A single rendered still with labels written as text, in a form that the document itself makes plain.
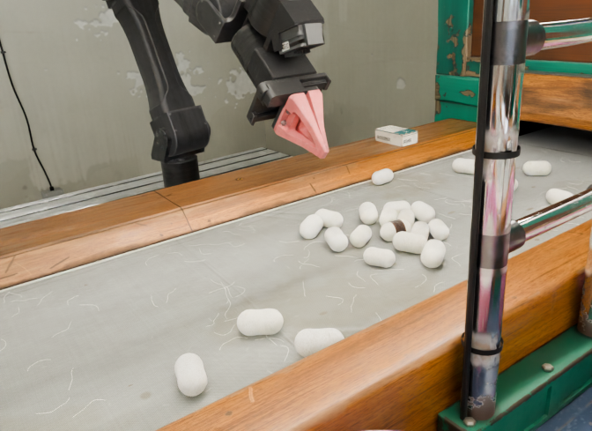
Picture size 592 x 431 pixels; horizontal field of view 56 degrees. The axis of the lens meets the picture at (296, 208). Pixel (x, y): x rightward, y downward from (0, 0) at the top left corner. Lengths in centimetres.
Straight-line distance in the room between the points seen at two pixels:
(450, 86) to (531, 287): 65
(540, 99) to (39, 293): 72
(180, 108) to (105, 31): 168
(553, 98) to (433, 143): 18
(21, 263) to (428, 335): 41
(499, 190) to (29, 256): 46
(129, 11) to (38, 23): 157
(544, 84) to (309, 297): 56
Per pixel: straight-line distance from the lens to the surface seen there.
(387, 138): 89
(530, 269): 51
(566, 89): 90
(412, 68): 215
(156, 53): 94
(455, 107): 108
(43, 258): 62
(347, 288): 51
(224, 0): 77
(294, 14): 66
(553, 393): 48
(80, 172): 260
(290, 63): 71
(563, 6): 97
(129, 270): 59
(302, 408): 34
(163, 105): 92
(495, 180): 33
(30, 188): 257
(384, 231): 59
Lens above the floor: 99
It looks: 21 degrees down
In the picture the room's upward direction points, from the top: 4 degrees counter-clockwise
